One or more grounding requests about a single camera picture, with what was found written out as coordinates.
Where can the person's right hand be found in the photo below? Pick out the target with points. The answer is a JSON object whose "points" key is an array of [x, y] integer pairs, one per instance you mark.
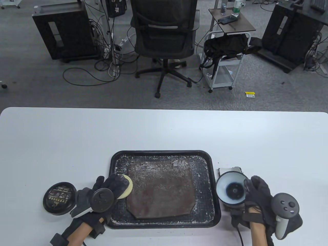
{"points": [[258, 192]]}

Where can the person's left hand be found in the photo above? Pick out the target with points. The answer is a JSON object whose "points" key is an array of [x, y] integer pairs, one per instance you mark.
{"points": [[115, 184]]}

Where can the yellow round sponge pad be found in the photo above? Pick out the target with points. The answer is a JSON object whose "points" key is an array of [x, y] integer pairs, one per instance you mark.
{"points": [[128, 191]]}

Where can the black leather care cream tin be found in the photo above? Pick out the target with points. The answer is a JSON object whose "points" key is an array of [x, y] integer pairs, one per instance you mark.
{"points": [[225, 184]]}

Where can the white grey cloth swatch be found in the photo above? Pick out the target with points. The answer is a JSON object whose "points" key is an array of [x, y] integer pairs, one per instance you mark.
{"points": [[230, 169]]}

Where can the brown leather bag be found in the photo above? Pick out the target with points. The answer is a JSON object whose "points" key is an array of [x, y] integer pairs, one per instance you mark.
{"points": [[161, 189]]}

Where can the black round labelled tin lid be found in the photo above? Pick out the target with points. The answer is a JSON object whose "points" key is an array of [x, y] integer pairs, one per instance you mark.
{"points": [[57, 198]]}

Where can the person's right forearm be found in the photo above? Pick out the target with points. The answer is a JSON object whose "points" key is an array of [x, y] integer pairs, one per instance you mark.
{"points": [[257, 233]]}

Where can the person's left forearm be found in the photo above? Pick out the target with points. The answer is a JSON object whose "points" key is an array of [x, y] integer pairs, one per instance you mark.
{"points": [[79, 233]]}

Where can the black white hand controller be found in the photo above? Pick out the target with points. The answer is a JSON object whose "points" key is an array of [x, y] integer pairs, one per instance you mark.
{"points": [[284, 205], [102, 200]]}

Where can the black plastic tray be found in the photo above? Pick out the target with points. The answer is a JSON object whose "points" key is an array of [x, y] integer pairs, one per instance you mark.
{"points": [[202, 179]]}

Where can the yellow black sticker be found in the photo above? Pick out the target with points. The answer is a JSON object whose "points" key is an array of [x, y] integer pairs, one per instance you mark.
{"points": [[250, 94]]}

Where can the white power strip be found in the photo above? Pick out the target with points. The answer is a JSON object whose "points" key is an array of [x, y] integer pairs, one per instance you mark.
{"points": [[114, 69]]}

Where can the white rolling cart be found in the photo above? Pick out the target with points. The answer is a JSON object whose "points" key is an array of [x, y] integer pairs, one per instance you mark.
{"points": [[225, 77]]}

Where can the black caster wheel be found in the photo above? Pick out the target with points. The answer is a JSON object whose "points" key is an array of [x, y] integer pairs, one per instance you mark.
{"points": [[3, 85]]}

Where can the black backpack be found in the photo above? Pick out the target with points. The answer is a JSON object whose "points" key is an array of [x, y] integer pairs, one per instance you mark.
{"points": [[225, 44]]}

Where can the white desk leg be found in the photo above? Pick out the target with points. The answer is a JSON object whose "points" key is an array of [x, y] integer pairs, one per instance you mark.
{"points": [[109, 30]]}

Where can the black wheeled cabinet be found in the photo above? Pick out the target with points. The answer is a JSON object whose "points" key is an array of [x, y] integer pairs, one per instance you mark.
{"points": [[69, 33], [289, 33]]}

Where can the black mesh office chair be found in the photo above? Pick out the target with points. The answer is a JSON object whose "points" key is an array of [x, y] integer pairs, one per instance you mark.
{"points": [[164, 33]]}

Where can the black pen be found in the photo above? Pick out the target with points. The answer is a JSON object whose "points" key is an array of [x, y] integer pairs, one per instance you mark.
{"points": [[232, 26]]}

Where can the brown side table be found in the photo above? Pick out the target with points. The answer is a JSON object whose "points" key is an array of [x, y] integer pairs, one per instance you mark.
{"points": [[241, 24]]}

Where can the black smartphone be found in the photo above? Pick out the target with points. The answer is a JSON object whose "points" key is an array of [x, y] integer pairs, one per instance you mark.
{"points": [[226, 20]]}

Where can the black pouch white print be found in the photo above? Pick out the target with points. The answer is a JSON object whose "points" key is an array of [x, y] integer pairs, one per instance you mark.
{"points": [[115, 7]]}

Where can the clear bottle green label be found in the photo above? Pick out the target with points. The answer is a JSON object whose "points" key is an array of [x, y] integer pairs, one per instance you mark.
{"points": [[237, 9]]}

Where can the small clear bottle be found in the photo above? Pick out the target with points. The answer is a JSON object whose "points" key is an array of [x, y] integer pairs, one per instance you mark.
{"points": [[223, 9]]}

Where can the white wheeled base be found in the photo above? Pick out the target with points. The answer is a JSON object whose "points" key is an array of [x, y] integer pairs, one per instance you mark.
{"points": [[10, 3]]}

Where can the black wrist camera unit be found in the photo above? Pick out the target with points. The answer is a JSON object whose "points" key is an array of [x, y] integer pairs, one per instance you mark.
{"points": [[239, 217], [57, 241]]}

